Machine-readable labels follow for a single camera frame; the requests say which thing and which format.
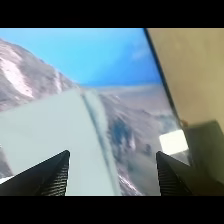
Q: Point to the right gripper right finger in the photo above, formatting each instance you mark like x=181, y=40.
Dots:
x=176, y=181

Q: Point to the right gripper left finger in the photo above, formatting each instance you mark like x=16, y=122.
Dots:
x=43, y=180

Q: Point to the pale grey-blue shirt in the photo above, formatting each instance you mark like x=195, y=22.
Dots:
x=43, y=133

